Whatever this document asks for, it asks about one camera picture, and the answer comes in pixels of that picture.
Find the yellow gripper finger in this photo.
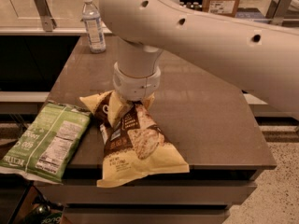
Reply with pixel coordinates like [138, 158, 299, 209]
[141, 93, 155, 109]
[107, 91, 133, 128]

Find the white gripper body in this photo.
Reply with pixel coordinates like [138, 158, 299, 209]
[113, 63, 161, 102]

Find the green chip bag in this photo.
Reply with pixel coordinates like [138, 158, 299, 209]
[0, 103, 91, 184]

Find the left metal glass bracket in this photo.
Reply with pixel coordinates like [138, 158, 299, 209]
[34, 0, 57, 32]

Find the brown yellow chip bag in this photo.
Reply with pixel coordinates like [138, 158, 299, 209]
[80, 91, 189, 188]

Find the clear plastic water bottle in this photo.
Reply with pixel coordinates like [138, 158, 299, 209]
[82, 0, 106, 53]

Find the green can under table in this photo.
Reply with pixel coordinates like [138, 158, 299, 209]
[21, 203, 64, 224]

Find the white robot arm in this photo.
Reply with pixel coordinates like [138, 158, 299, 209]
[99, 0, 299, 119]

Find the metal glass bracket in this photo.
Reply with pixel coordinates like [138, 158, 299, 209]
[34, 0, 57, 32]
[265, 0, 299, 27]

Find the right metal glass bracket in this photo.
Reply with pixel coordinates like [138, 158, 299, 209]
[265, 0, 299, 27]

